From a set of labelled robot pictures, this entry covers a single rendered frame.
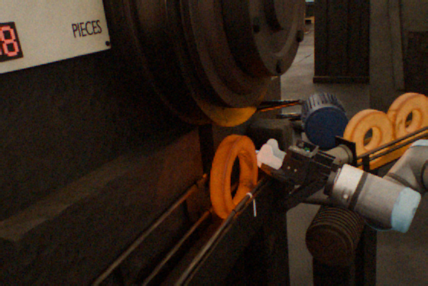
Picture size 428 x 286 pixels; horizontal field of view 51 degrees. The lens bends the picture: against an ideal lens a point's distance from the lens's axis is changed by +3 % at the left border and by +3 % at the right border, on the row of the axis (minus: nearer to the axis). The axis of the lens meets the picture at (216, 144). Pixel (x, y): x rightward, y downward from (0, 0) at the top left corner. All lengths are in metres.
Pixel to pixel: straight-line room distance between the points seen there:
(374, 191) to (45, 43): 0.68
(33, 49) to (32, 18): 0.04
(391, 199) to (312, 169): 0.17
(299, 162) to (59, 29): 0.56
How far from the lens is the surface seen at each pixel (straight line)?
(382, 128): 1.32
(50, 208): 0.67
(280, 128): 1.10
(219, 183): 0.87
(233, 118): 0.85
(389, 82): 3.64
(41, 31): 0.66
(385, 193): 0.98
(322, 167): 1.00
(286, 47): 0.87
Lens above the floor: 1.14
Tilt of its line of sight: 20 degrees down
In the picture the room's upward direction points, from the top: 6 degrees counter-clockwise
